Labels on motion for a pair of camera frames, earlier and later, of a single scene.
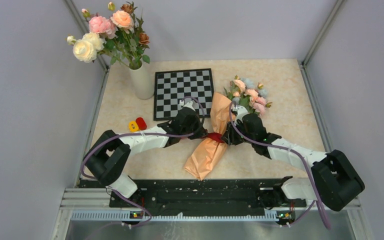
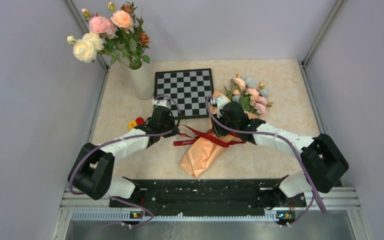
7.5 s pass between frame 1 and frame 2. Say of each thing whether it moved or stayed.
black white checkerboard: stayed
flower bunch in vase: stayed
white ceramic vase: stayed
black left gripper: moved
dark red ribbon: moved
